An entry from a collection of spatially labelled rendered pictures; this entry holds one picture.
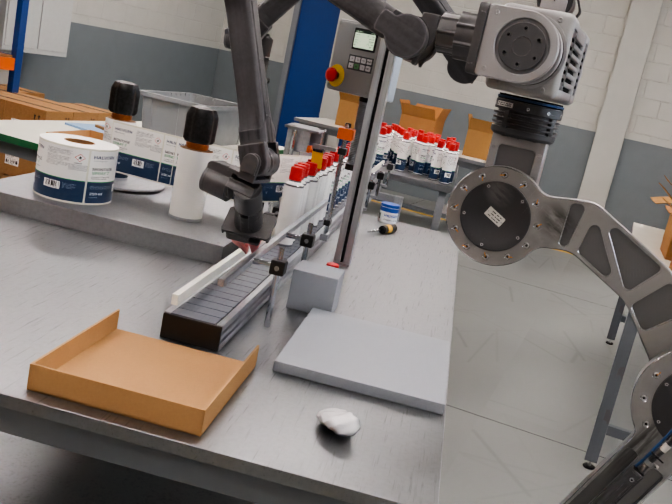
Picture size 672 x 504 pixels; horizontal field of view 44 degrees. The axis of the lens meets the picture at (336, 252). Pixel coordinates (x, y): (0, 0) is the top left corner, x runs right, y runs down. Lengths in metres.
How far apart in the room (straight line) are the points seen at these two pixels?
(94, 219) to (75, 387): 0.95
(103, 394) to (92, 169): 1.08
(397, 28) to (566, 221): 0.50
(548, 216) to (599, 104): 8.01
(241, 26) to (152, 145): 0.89
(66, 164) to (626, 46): 7.95
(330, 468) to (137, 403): 0.28
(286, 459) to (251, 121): 0.71
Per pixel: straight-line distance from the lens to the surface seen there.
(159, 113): 4.34
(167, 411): 1.19
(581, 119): 9.66
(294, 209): 2.12
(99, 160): 2.21
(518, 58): 1.47
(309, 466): 1.16
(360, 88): 2.24
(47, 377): 1.24
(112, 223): 2.11
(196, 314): 1.51
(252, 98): 1.63
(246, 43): 1.64
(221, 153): 2.40
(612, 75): 9.56
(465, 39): 1.49
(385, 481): 1.18
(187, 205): 2.20
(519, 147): 1.73
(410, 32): 1.50
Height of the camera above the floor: 1.36
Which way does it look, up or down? 13 degrees down
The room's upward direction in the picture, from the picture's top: 12 degrees clockwise
